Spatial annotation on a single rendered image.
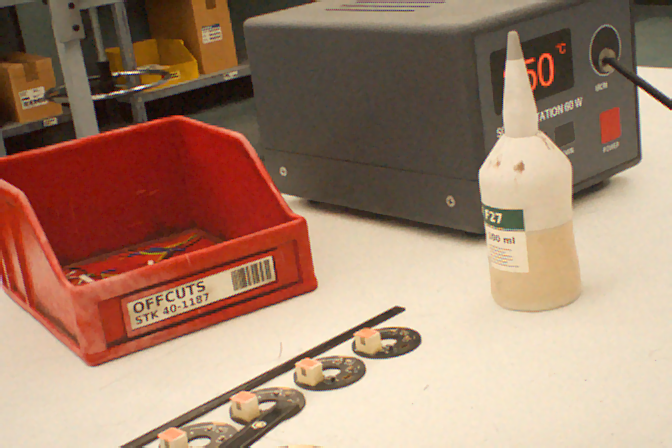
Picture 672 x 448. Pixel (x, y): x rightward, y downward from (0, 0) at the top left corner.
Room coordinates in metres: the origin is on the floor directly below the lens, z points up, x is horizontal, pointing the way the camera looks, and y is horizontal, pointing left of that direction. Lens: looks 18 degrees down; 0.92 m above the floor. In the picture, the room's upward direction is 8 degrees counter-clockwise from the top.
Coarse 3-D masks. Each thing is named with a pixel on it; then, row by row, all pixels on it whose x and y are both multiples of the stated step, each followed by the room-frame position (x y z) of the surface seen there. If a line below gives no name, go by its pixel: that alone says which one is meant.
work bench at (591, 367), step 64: (576, 192) 0.53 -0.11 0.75; (640, 192) 0.52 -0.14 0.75; (320, 256) 0.49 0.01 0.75; (384, 256) 0.48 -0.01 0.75; (448, 256) 0.47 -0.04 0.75; (640, 256) 0.44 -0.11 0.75; (0, 320) 0.47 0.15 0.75; (256, 320) 0.43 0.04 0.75; (320, 320) 0.42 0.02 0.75; (448, 320) 0.40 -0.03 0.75; (512, 320) 0.39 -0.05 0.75; (576, 320) 0.38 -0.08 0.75; (640, 320) 0.38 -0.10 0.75; (0, 384) 0.40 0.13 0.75; (64, 384) 0.39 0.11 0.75; (128, 384) 0.38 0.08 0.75; (192, 384) 0.38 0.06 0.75; (384, 384) 0.35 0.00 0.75; (448, 384) 0.35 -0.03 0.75; (512, 384) 0.34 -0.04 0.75; (576, 384) 0.33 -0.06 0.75; (640, 384) 0.33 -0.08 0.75
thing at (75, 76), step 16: (48, 0) 2.62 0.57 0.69; (80, 0) 2.64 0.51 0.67; (96, 0) 2.66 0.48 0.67; (112, 0) 2.68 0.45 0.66; (64, 48) 2.60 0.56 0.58; (80, 48) 2.62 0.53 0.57; (64, 64) 2.61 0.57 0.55; (80, 64) 2.61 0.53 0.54; (64, 80) 2.62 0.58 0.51; (80, 80) 2.61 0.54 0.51; (80, 96) 2.60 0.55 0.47; (80, 112) 2.60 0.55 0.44; (80, 128) 2.60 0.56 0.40; (96, 128) 2.62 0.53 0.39; (0, 144) 3.10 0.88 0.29
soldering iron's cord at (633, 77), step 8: (608, 64) 0.52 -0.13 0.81; (616, 64) 0.52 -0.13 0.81; (624, 72) 0.51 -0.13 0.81; (632, 72) 0.51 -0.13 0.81; (632, 80) 0.51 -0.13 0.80; (640, 80) 0.51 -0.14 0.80; (648, 88) 0.50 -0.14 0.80; (656, 88) 0.50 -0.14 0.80; (656, 96) 0.50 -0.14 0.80; (664, 96) 0.49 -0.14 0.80; (664, 104) 0.49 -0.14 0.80
